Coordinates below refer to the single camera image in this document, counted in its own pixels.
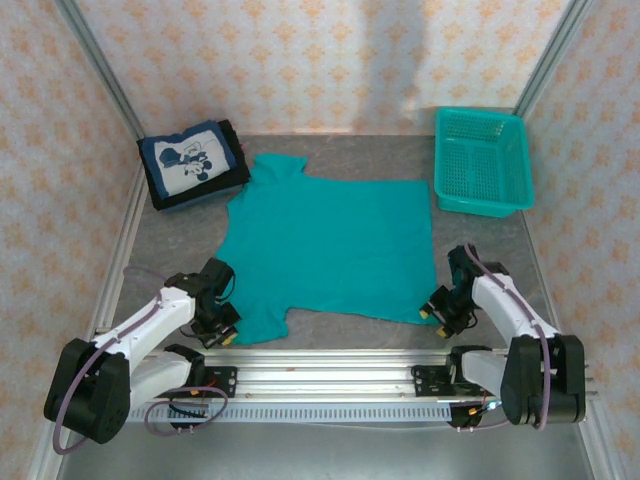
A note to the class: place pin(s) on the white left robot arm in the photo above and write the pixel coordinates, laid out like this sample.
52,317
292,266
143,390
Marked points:
150,320

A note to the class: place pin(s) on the teal plastic mesh basket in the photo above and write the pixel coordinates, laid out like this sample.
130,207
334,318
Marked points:
480,165

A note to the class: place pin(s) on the aluminium frame post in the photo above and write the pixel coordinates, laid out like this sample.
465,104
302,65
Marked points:
100,65
550,55

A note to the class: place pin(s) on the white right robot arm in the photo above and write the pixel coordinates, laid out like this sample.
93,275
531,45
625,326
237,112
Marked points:
505,310

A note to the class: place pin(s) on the aluminium table side rail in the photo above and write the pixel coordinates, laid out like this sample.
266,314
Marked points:
120,250
542,270

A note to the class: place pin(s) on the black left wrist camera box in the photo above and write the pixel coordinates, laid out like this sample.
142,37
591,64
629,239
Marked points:
230,314

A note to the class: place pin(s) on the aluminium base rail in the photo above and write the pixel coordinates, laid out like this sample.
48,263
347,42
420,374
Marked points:
325,375

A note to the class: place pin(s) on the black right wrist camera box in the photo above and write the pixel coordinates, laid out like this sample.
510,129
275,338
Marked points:
441,296

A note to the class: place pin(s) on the teal t-shirt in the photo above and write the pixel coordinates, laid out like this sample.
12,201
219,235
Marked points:
325,240

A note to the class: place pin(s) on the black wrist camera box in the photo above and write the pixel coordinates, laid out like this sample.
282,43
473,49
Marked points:
441,296
230,314

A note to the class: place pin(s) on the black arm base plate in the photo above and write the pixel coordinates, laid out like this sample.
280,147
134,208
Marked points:
225,380
425,380

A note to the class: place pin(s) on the folded blue t-shirt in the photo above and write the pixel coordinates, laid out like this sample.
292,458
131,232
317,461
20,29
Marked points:
185,205

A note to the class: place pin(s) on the folded black t-shirt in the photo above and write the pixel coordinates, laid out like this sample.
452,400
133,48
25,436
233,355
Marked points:
239,172

